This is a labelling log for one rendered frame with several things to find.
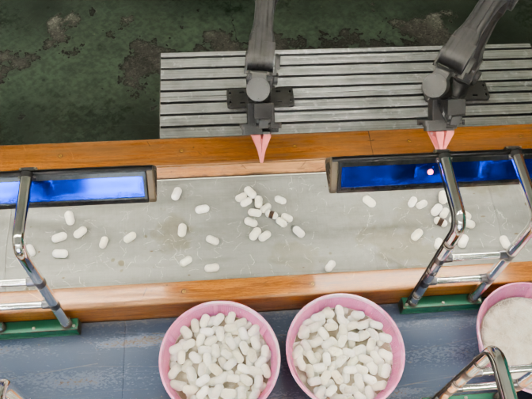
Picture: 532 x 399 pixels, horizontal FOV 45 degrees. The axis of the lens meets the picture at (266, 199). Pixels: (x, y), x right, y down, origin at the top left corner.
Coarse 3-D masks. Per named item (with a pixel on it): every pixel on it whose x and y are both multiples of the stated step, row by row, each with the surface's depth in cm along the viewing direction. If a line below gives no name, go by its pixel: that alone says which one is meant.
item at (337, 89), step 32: (160, 64) 196; (192, 64) 196; (224, 64) 197; (288, 64) 198; (320, 64) 200; (352, 64) 201; (384, 64) 200; (416, 64) 200; (512, 64) 202; (160, 96) 189; (192, 96) 190; (224, 96) 190; (320, 96) 192; (352, 96) 193; (384, 96) 194; (416, 96) 195; (512, 96) 195; (160, 128) 183; (192, 128) 184; (224, 128) 184; (288, 128) 185; (320, 128) 186; (352, 128) 186; (384, 128) 187
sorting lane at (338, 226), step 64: (192, 192) 164; (256, 192) 165; (320, 192) 166; (384, 192) 167; (512, 192) 168; (0, 256) 153; (128, 256) 154; (192, 256) 155; (256, 256) 156; (320, 256) 156; (384, 256) 157
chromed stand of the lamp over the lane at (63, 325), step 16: (32, 176) 121; (16, 208) 117; (16, 224) 115; (16, 240) 114; (16, 256) 115; (32, 272) 121; (48, 288) 129; (0, 304) 135; (16, 304) 136; (32, 304) 136; (48, 304) 134; (0, 320) 143; (48, 320) 148; (64, 320) 143; (0, 336) 148; (16, 336) 148; (32, 336) 149; (48, 336) 149
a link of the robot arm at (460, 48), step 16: (480, 0) 154; (496, 0) 153; (512, 0) 158; (480, 16) 153; (464, 32) 152; (480, 32) 152; (448, 48) 152; (464, 48) 151; (448, 64) 153; (464, 64) 151
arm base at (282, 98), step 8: (272, 88) 191; (280, 88) 191; (288, 88) 192; (232, 96) 189; (240, 96) 189; (272, 96) 190; (280, 96) 190; (288, 96) 190; (232, 104) 187; (240, 104) 188; (280, 104) 188; (288, 104) 188
